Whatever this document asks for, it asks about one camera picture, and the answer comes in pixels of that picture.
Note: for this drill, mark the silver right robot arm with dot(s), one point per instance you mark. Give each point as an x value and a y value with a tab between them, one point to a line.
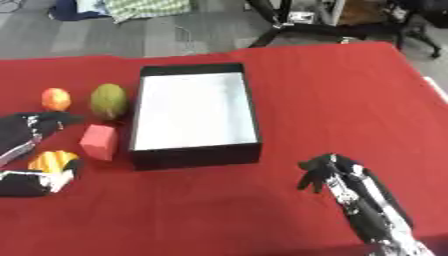
376	220

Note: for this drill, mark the green toy mango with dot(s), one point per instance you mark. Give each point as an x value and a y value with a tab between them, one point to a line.
109	100

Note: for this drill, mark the blue cloth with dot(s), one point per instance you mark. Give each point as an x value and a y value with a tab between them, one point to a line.
73	10

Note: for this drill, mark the black box white inside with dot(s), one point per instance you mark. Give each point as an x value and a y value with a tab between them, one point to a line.
195	113

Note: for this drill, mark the black stand legs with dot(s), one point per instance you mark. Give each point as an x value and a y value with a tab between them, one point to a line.
291	25

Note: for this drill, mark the yellow toy fruit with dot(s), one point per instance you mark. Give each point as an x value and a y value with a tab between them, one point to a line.
51	160

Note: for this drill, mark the black office chair base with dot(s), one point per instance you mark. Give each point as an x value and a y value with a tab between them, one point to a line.
420	30

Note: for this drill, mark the pink block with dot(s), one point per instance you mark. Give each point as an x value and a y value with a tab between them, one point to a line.
99	141

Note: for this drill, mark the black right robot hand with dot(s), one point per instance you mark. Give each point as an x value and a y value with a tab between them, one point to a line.
326	170

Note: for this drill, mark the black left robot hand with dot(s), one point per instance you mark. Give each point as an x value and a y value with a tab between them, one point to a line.
22	128

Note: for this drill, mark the green white checked cloth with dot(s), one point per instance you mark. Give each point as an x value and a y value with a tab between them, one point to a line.
149	8

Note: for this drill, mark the orange toy fruit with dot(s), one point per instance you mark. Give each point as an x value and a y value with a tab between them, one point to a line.
56	99

